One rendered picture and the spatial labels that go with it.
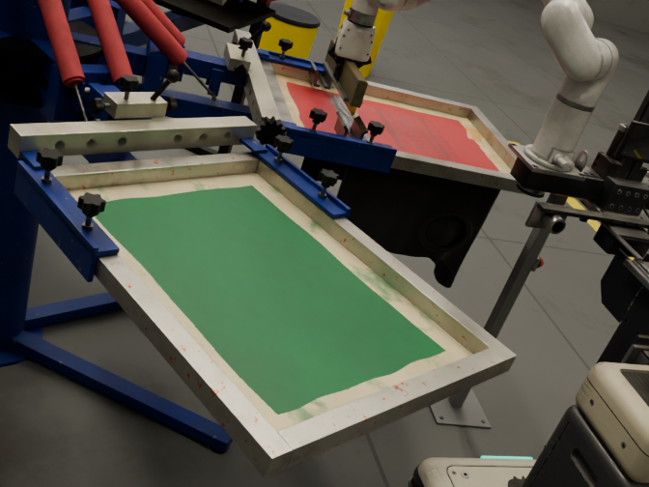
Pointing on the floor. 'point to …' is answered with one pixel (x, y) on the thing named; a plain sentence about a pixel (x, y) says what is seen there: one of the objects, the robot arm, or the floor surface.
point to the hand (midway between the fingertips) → (344, 73)
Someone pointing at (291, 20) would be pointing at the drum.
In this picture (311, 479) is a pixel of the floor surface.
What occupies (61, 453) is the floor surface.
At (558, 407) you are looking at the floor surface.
